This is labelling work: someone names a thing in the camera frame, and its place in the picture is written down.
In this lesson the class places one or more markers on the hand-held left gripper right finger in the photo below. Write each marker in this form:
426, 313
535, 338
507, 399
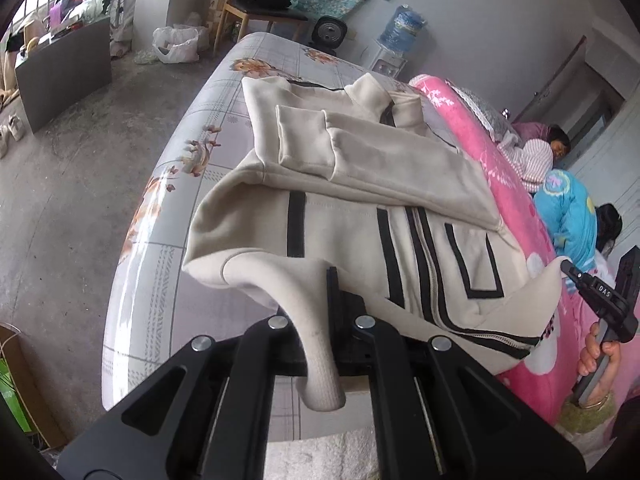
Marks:
350, 330

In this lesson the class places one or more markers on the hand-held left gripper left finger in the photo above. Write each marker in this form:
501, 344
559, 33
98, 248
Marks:
282, 355

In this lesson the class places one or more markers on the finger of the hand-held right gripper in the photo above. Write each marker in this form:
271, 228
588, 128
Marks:
571, 269

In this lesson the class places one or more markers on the cream jacket with black stripes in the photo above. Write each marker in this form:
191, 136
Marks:
375, 170

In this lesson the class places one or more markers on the person's right hand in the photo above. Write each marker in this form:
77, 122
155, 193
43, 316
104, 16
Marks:
590, 350

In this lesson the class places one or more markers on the white fluffy towel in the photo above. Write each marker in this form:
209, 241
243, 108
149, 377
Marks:
325, 455

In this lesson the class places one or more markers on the white checked knit cloth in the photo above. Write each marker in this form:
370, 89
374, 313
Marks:
535, 160

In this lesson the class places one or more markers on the pink floral blanket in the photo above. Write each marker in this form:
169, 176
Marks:
520, 395

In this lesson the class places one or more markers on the bed with floral sheet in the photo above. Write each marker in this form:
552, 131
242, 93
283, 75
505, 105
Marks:
165, 270

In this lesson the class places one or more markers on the grey door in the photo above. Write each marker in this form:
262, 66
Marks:
595, 110

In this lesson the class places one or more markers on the cardboard box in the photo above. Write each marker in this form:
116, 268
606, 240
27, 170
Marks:
30, 390

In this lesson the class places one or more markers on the white water dispenser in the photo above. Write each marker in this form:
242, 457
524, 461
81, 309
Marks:
385, 65

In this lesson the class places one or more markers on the green bag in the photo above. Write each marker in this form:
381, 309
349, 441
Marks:
7, 395

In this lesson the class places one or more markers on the blue water bottle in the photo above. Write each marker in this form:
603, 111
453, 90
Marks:
402, 30

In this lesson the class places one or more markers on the black rice cooker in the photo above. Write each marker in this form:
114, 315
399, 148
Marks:
327, 35

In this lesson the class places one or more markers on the white plastic bag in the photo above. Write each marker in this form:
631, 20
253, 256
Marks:
175, 45

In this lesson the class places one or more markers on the wooden chair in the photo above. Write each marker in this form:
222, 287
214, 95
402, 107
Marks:
265, 12

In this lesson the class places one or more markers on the beige shoe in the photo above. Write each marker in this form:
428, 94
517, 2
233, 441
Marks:
5, 142
16, 127

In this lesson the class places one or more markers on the dark cabinet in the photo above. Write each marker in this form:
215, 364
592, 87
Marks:
65, 75

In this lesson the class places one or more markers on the wall socket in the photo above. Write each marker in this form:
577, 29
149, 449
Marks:
352, 36

